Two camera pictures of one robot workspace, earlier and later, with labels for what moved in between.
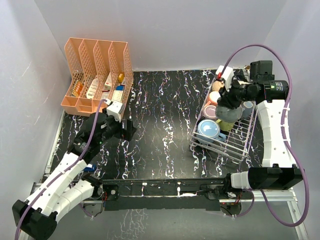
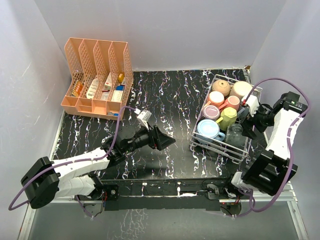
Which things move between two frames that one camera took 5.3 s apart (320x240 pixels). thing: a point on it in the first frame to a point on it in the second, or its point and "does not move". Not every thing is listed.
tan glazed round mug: x=216 y=85 does not move
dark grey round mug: x=228 y=115 to x=234 y=136
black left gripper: x=120 y=133 to x=157 y=140
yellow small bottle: x=120 y=78 does not move
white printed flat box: x=117 y=95 does not move
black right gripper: x=226 y=98 to x=249 y=121
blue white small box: x=120 y=87 does not move
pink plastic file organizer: x=100 y=70 does not move
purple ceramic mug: x=210 y=111 does not move
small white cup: x=247 y=108 to x=243 y=112
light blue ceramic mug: x=211 y=129 does not move
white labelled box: x=92 y=88 does not move
